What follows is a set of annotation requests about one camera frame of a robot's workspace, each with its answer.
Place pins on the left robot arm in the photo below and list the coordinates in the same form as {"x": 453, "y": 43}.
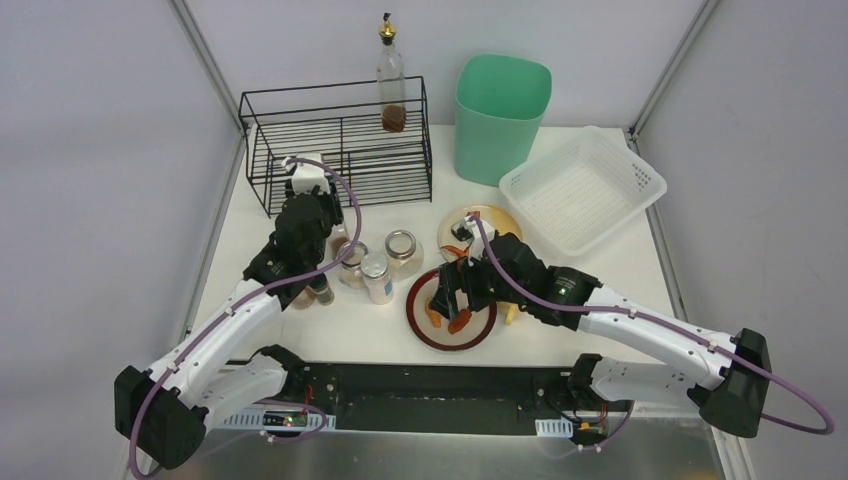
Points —
{"x": 166, "y": 409}

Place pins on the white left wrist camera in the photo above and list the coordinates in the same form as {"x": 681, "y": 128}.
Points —
{"x": 306, "y": 178}

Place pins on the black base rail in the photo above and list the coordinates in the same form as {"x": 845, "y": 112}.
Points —
{"x": 438, "y": 398}

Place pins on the sushi roll piece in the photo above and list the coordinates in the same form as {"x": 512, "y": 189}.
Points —
{"x": 460, "y": 232}

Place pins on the glass rice jar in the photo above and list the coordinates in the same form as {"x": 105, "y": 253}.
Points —
{"x": 405, "y": 256}
{"x": 351, "y": 255}

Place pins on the fried chicken wing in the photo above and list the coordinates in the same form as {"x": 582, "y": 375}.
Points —
{"x": 451, "y": 252}

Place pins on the green trash bin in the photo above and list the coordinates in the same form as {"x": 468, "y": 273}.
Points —
{"x": 500, "y": 103}

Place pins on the white plastic basket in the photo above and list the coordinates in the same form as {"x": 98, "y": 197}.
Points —
{"x": 582, "y": 190}

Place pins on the yellow food piece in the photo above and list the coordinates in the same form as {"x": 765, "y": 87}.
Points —
{"x": 510, "y": 312}

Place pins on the black cap spice jar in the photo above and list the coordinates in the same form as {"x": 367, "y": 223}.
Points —
{"x": 322, "y": 291}

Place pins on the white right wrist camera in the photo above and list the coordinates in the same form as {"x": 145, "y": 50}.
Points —
{"x": 481, "y": 232}

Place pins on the pink cap spice jar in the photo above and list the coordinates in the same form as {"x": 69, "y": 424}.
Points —
{"x": 303, "y": 300}

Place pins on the silver lid bead jar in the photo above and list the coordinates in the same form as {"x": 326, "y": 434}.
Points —
{"x": 376, "y": 276}

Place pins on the red rimmed plate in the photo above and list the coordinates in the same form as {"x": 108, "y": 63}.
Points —
{"x": 441, "y": 337}

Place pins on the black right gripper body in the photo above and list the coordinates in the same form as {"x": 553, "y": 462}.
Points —
{"x": 465, "y": 279}

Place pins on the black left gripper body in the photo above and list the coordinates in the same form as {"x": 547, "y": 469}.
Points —
{"x": 315, "y": 192}

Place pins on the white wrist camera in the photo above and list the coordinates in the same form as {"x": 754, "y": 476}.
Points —
{"x": 306, "y": 178}
{"x": 481, "y": 232}

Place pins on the cream floral plate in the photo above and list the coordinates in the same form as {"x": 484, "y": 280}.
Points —
{"x": 502, "y": 221}

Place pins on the orange fried nugget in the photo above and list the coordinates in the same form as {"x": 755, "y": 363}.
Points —
{"x": 435, "y": 318}

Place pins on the glass oil bottle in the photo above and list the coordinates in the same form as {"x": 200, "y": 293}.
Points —
{"x": 339, "y": 236}
{"x": 391, "y": 79}

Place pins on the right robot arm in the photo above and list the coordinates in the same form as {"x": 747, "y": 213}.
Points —
{"x": 714, "y": 371}

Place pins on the brown fried piece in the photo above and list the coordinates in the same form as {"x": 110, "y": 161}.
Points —
{"x": 460, "y": 322}

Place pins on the black wire rack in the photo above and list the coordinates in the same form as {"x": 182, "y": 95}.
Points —
{"x": 382, "y": 148}

